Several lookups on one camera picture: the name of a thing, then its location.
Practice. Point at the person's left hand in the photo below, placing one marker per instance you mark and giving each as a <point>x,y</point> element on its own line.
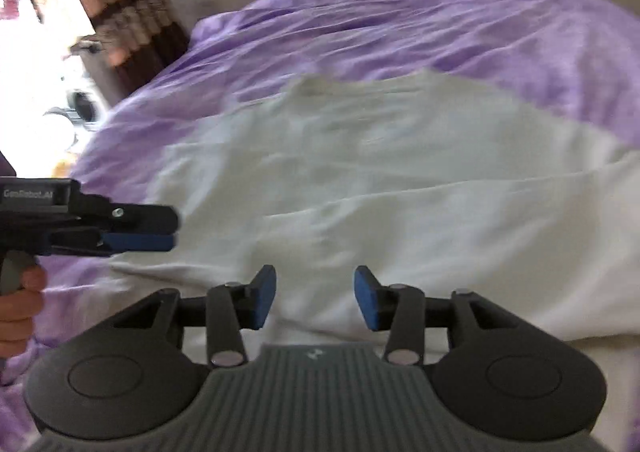
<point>18,311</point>

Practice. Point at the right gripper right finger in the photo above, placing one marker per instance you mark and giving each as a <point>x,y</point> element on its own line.
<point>398,310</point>

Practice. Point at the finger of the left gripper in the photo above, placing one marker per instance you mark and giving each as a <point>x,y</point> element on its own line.
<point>126,217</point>
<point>107,244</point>

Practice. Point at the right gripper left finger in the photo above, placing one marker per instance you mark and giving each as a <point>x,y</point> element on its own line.
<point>234,307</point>

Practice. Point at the white washing machine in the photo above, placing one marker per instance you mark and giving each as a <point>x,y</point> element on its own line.
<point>89,93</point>

